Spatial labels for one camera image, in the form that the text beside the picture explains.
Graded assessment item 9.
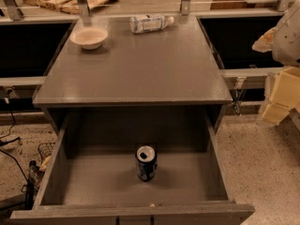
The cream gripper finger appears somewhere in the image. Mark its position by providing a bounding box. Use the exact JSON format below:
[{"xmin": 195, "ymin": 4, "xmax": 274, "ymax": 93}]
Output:
[
  {"xmin": 262, "ymin": 67, "xmax": 300, "ymax": 126},
  {"xmin": 252, "ymin": 27, "xmax": 276, "ymax": 53}
]

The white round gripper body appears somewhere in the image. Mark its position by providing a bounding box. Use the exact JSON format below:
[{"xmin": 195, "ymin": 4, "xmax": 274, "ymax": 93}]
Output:
[{"xmin": 272, "ymin": 0, "xmax": 300, "ymax": 67}]

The dark blue pepsi can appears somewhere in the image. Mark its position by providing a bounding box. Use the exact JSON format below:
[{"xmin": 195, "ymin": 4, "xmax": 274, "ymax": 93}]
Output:
[{"xmin": 135, "ymin": 145, "xmax": 158, "ymax": 182}]

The grey cabinet counter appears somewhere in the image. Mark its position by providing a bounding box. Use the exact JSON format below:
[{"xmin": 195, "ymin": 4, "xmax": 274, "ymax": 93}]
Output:
[{"xmin": 32, "ymin": 15, "xmax": 233, "ymax": 133}]

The grey open top drawer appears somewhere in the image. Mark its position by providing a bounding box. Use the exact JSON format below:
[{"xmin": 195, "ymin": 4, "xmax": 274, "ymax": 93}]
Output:
[{"xmin": 10, "ymin": 108, "xmax": 254, "ymax": 225}]

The clear plastic water bottle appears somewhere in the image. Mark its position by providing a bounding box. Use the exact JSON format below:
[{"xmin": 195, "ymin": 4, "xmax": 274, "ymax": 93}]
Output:
[{"xmin": 129, "ymin": 14, "xmax": 174, "ymax": 34}]

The white ceramic bowl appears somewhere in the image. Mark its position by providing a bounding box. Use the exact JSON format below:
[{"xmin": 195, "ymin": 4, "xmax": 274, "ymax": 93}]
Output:
[{"xmin": 70, "ymin": 26, "xmax": 108, "ymax": 50}]

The metal railing post centre-left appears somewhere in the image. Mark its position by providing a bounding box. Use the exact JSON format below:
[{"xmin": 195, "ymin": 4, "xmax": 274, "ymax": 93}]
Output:
[{"xmin": 77, "ymin": 0, "xmax": 90, "ymax": 18}]

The black wire basket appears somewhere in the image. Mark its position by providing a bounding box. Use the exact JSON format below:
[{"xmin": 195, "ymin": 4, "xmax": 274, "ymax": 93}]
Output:
[{"xmin": 37, "ymin": 142, "xmax": 55, "ymax": 161}]

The metal railing post left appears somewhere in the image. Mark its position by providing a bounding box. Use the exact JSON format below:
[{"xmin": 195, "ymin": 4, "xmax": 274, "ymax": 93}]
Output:
[{"xmin": 3, "ymin": 0, "xmax": 23, "ymax": 21}]

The black floor cable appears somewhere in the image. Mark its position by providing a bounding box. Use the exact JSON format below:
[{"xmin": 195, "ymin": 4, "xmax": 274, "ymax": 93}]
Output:
[{"xmin": 0, "ymin": 110, "xmax": 31, "ymax": 186}]

